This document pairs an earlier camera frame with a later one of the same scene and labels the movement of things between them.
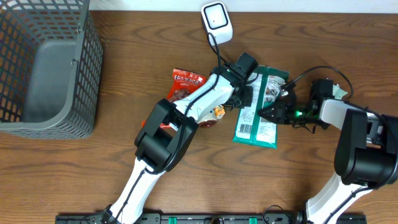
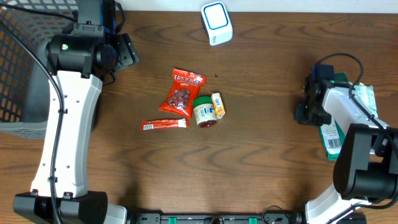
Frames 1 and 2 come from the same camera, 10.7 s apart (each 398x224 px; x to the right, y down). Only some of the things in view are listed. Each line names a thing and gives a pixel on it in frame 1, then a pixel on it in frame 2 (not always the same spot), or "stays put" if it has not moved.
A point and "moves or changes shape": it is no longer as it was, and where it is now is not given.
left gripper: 250,99 → 127,53
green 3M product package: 250,127 → 333,134
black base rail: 96,218 stays put
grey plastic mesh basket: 51,69 stays put
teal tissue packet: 337,92 moves or changes shape
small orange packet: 218,112 stays put
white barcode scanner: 216,21 stays put
